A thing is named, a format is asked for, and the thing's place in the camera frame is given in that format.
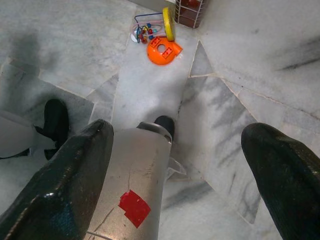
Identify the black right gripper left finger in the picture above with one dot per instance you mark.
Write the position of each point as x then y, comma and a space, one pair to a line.
57, 185

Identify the orange plastic toy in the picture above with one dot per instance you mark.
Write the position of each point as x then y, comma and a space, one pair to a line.
160, 56

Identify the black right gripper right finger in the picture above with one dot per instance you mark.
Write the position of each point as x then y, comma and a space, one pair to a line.
287, 180

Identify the black robot foot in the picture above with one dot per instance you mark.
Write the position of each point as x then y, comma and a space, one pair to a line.
165, 123
56, 120

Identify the silver robot left leg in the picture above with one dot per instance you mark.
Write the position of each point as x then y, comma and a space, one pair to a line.
15, 135

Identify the red tape patch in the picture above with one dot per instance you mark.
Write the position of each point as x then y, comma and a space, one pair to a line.
134, 208

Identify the black robot left foot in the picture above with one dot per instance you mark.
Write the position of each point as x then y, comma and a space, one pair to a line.
56, 120

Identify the bead maze toy yellow base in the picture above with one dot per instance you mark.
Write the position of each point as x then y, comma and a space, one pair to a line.
169, 22

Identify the black robot right foot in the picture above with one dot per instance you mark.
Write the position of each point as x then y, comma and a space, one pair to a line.
165, 123

